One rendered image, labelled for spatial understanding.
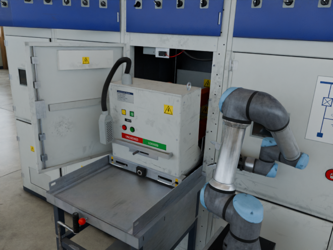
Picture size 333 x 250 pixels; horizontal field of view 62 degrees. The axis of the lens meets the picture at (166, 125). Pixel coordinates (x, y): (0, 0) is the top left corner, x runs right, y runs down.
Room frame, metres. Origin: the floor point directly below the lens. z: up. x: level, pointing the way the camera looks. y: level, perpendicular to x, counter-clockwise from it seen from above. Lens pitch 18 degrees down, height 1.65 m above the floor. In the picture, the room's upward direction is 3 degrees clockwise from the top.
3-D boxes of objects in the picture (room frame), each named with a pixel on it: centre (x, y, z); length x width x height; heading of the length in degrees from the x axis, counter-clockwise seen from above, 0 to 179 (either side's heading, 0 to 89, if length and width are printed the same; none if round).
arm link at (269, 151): (1.26, -0.52, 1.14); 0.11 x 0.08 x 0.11; 42
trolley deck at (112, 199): (1.42, 0.18, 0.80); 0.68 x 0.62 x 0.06; 149
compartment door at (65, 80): (1.69, 0.53, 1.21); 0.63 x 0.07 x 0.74; 134
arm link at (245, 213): (0.94, -0.33, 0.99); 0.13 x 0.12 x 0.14; 42
